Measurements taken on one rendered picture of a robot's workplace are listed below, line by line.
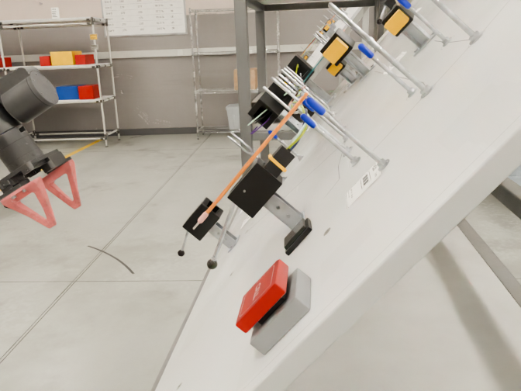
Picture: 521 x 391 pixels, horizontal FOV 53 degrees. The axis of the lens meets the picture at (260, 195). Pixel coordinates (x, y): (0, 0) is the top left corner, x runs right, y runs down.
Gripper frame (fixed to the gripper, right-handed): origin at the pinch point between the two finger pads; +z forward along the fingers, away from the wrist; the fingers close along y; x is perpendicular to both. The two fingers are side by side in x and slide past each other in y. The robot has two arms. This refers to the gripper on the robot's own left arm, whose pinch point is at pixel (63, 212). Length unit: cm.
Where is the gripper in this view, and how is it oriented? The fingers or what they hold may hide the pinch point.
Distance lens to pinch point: 90.5
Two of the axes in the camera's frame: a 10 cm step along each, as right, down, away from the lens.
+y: 0.6, -2.8, 9.6
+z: 5.2, 8.3, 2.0
